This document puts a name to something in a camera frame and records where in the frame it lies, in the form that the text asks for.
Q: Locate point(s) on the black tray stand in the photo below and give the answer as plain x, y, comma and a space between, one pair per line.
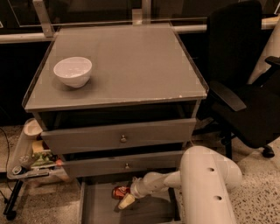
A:
8, 211

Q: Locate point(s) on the white ceramic bowl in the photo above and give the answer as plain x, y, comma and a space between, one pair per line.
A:
74, 71

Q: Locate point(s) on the metal rail with brackets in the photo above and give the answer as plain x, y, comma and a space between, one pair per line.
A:
23, 21

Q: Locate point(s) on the grey drawer cabinet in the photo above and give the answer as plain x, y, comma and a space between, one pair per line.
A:
140, 74

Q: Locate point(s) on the grey middle drawer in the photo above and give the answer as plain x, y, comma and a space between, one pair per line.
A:
122, 164

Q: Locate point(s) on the grey bottom drawer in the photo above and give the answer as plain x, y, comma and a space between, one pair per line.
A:
97, 205

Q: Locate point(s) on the red coke can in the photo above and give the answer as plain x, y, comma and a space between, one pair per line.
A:
119, 192

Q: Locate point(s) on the grey top drawer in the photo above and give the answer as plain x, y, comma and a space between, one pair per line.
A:
101, 138

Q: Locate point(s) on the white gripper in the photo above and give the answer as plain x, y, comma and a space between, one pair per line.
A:
138, 188

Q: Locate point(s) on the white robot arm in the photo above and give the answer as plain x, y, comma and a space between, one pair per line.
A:
205, 177

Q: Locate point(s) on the black office chair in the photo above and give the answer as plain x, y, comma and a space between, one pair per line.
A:
247, 111

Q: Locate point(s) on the green snack bag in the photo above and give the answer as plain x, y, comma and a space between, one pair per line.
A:
43, 158

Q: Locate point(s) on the grey drawer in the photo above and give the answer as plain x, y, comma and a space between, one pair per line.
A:
97, 205
122, 164
101, 138

